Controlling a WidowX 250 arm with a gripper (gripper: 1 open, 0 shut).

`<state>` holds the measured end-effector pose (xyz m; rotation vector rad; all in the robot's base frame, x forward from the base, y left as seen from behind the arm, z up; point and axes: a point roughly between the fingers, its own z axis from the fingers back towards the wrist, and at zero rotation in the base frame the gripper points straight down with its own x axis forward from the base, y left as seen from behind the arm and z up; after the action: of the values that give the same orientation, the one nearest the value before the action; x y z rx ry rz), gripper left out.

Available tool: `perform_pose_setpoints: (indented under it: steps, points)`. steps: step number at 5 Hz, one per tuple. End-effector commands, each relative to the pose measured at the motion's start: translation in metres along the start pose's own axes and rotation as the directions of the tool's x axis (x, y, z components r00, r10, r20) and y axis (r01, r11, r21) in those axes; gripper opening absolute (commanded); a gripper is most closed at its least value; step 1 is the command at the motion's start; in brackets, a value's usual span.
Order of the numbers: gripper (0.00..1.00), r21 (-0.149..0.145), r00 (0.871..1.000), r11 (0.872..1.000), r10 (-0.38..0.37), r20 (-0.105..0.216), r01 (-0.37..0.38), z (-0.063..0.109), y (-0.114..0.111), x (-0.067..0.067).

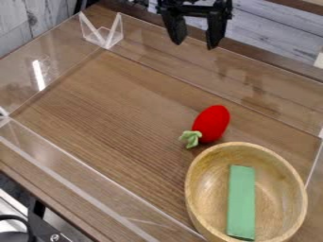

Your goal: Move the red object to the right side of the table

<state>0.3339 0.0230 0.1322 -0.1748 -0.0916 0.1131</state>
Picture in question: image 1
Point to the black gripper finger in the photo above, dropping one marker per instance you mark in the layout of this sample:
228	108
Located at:
175	25
216	21

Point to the clear acrylic tray walls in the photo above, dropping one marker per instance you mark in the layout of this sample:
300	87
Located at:
100	93

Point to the green rectangular block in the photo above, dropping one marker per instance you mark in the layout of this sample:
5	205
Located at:
240	204

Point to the black table leg bracket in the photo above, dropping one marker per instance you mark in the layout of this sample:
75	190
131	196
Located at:
45	233

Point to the wooden bowl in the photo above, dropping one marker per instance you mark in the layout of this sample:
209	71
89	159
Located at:
280	195

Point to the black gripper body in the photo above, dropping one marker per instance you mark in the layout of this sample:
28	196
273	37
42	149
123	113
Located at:
189	8

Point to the red plush strawberry toy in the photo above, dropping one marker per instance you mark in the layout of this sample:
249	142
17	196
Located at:
208	127

